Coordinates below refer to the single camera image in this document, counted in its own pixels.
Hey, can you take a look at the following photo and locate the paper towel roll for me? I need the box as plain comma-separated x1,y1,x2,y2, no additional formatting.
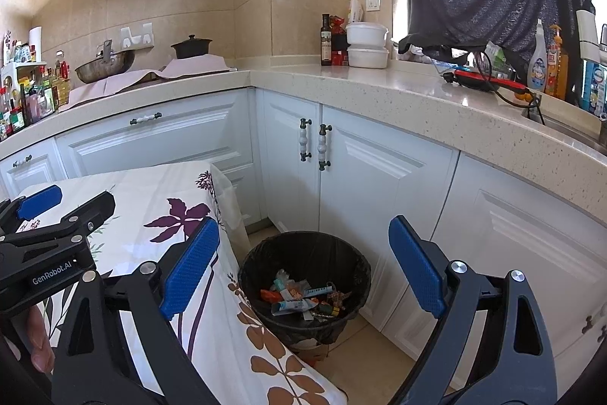
29,26,43,65

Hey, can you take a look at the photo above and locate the white spice rack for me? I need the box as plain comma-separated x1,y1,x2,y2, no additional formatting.
0,60,49,90

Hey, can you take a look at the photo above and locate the black cable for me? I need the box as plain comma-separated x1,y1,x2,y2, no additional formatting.
473,49,542,114

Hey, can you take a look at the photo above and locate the orange dish soap bottle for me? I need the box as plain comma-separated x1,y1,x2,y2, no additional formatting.
545,24,569,101

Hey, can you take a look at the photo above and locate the white spray bottle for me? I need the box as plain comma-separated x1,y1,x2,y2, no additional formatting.
527,19,547,93

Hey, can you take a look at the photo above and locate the steel sink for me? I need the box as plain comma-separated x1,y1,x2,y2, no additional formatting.
521,105,607,156

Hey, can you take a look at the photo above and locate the white wall rack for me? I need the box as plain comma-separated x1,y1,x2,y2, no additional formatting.
120,22,155,50

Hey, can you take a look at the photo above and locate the person's left hand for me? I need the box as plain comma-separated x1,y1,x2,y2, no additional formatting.
19,305,56,375

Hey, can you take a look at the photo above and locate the red packet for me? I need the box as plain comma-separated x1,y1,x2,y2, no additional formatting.
330,15,350,66

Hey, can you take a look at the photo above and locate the teal tube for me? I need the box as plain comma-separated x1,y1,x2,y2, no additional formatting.
270,298,318,317

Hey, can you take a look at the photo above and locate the dark oil bottle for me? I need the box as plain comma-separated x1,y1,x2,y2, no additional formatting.
320,13,333,67

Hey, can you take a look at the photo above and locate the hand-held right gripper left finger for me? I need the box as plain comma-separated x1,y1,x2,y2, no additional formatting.
50,216,221,405

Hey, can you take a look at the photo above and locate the blue bottle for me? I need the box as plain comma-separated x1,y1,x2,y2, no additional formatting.
580,62,607,115

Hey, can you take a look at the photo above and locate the black trash bin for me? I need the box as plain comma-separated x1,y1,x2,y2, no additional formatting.
237,230,372,347

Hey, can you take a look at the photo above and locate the cabinet door handle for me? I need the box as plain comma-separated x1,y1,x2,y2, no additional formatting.
318,123,333,171
298,117,313,162
581,314,607,336

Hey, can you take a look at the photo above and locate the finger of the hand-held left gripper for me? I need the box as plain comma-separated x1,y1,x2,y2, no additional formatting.
0,186,63,235
0,191,116,245

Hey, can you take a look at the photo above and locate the beige kitchen counter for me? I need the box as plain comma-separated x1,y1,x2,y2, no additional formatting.
0,62,607,190

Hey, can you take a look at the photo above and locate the black lidded pot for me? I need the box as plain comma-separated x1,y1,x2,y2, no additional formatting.
170,34,211,61

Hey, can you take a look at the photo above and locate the metal wok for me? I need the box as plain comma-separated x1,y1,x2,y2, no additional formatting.
74,39,137,84

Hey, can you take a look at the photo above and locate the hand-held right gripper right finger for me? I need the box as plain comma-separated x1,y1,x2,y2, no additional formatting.
389,215,558,405

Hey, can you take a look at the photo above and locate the white faucet filter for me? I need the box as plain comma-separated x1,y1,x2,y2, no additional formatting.
576,8,597,60

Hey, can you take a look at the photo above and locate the green packet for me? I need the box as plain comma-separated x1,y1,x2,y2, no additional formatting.
483,41,516,79

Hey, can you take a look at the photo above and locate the beige stove cloth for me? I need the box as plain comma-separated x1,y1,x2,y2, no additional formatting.
61,53,239,108

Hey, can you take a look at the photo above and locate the group of condiment bottles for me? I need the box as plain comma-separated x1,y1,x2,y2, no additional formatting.
0,29,73,141

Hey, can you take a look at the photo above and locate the white kitchen cabinet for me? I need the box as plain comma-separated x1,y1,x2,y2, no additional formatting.
0,87,607,389

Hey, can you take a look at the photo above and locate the red black appliance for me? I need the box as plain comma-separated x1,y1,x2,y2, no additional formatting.
443,69,533,101

